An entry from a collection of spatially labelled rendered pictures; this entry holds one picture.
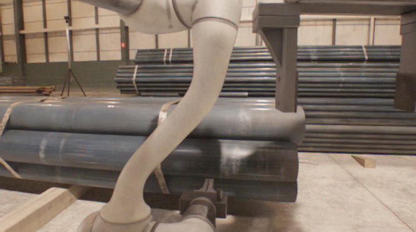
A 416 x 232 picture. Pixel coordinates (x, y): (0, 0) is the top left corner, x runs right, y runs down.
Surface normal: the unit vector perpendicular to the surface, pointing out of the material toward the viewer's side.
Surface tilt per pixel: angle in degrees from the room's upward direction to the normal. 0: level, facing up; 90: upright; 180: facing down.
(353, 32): 90
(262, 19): 90
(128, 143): 41
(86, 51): 90
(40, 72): 90
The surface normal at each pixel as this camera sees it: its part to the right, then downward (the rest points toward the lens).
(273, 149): -0.08, -0.76
